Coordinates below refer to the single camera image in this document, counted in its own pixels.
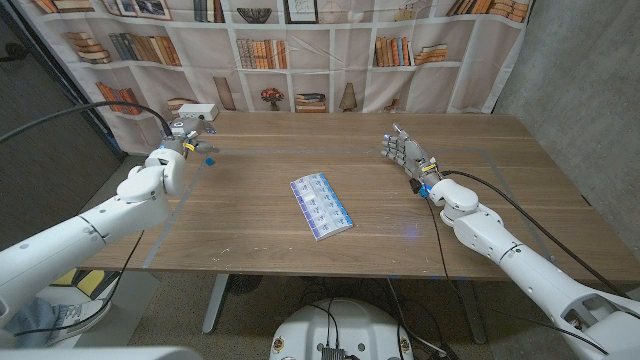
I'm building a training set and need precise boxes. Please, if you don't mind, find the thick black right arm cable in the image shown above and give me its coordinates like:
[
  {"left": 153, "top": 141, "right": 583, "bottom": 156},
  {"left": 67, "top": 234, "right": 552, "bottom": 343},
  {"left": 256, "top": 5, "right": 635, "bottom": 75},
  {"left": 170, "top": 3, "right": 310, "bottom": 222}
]
[{"left": 439, "top": 169, "right": 619, "bottom": 296}]

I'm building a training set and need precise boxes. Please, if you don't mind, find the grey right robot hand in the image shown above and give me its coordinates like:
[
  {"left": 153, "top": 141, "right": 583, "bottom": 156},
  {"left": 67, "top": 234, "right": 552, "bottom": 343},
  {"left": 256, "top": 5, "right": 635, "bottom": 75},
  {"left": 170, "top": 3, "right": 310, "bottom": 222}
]
[{"left": 381, "top": 123, "right": 444, "bottom": 194}]

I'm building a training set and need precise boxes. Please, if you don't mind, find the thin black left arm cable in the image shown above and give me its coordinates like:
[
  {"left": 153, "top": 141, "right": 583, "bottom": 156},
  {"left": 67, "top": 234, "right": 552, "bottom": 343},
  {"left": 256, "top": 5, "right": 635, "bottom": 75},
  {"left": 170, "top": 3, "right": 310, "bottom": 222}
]
[{"left": 12, "top": 229, "right": 146, "bottom": 337}]

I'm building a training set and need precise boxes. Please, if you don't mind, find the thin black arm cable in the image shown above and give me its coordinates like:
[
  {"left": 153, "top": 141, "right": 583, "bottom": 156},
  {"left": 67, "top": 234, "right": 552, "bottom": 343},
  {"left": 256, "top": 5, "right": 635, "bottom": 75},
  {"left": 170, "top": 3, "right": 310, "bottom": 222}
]
[
  {"left": 422, "top": 197, "right": 609, "bottom": 355},
  {"left": 12, "top": 229, "right": 146, "bottom": 337}
]

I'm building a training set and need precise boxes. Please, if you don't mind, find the grey white sneaker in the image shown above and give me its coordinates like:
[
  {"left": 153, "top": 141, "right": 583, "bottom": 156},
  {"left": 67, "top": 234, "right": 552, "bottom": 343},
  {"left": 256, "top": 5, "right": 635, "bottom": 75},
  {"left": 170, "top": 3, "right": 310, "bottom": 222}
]
[{"left": 47, "top": 298, "right": 114, "bottom": 346}]

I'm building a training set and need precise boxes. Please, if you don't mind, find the printed bookshelf backdrop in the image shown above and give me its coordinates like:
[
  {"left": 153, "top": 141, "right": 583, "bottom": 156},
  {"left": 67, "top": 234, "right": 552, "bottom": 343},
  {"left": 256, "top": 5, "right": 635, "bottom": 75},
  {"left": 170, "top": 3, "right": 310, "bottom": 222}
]
[{"left": 12, "top": 0, "right": 534, "bottom": 154}]

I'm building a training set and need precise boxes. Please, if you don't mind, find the black door handle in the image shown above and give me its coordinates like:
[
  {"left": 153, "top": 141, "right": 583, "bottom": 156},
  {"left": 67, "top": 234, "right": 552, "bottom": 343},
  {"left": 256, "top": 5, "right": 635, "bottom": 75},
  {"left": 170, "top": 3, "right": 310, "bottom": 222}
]
[{"left": 0, "top": 42, "right": 29, "bottom": 64}]

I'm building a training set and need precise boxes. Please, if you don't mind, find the white robot shoulder cover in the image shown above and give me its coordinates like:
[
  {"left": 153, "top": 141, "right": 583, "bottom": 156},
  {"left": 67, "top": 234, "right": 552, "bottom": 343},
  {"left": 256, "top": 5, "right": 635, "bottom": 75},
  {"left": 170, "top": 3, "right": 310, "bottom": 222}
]
[{"left": 0, "top": 346, "right": 204, "bottom": 360}]

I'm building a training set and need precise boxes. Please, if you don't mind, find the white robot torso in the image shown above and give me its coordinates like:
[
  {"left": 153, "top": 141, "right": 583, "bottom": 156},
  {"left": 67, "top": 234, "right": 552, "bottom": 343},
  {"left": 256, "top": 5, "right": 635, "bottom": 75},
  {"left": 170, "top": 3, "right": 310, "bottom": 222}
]
[{"left": 269, "top": 298, "right": 415, "bottom": 360}]

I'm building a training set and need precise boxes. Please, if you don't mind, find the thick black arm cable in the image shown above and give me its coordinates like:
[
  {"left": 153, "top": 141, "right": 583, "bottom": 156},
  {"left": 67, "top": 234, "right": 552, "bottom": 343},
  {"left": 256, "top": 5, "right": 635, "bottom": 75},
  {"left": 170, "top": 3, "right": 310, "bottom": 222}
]
[
  {"left": 0, "top": 101, "right": 174, "bottom": 144},
  {"left": 439, "top": 169, "right": 619, "bottom": 296}
]

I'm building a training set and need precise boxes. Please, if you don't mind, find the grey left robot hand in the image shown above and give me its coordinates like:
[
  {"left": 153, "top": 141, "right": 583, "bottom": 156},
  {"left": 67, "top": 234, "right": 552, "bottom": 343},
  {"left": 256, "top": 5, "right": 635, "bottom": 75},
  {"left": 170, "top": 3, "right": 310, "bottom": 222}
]
[{"left": 164, "top": 117, "right": 220, "bottom": 155}]

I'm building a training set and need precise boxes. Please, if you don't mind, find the black torso cable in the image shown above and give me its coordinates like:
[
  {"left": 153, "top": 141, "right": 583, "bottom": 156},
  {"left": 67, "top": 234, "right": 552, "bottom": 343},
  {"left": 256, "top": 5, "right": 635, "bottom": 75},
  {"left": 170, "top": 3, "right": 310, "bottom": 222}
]
[{"left": 305, "top": 298, "right": 342, "bottom": 350}]

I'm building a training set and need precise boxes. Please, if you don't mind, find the translucent purple weekly pill organizer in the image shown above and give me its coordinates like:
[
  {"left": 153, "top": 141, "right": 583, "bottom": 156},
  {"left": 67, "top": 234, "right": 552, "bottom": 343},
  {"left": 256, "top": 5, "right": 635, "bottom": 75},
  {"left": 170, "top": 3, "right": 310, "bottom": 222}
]
[{"left": 289, "top": 172, "right": 355, "bottom": 242}]

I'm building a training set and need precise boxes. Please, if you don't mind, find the white power strip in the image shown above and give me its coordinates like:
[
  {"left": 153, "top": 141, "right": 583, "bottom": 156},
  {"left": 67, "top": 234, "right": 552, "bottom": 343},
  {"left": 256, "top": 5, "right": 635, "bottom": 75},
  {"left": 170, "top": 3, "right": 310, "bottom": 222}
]
[{"left": 177, "top": 103, "right": 220, "bottom": 122}]

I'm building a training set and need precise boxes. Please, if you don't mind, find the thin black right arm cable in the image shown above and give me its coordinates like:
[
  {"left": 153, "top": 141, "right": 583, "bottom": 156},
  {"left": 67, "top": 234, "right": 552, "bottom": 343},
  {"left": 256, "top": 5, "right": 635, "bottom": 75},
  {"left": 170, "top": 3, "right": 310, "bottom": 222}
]
[{"left": 422, "top": 197, "right": 609, "bottom": 355}]

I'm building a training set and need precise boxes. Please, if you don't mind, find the black ribbed round disc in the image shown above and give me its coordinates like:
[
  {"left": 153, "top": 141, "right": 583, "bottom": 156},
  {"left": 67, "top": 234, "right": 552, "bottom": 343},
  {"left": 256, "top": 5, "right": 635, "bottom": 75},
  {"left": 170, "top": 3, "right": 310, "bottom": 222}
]
[{"left": 227, "top": 273, "right": 264, "bottom": 296}]

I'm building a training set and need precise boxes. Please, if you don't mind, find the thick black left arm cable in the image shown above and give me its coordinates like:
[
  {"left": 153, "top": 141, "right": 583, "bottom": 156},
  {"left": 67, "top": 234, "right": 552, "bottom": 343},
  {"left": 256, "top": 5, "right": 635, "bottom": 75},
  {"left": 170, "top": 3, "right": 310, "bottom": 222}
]
[{"left": 0, "top": 101, "right": 174, "bottom": 144}]

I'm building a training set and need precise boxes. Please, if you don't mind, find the blue jeans leg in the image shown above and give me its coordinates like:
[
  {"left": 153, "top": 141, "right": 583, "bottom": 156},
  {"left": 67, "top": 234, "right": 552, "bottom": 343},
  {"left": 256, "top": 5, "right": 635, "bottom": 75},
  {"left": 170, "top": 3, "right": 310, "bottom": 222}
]
[{"left": 4, "top": 298, "right": 71, "bottom": 350}]

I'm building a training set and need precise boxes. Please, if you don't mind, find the grey table leg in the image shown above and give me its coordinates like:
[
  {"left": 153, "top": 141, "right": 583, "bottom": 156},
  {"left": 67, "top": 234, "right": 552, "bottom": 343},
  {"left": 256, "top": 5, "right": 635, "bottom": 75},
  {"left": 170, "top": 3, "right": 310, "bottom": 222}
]
[
  {"left": 455, "top": 279, "right": 487, "bottom": 345},
  {"left": 202, "top": 273, "right": 232, "bottom": 335}
]

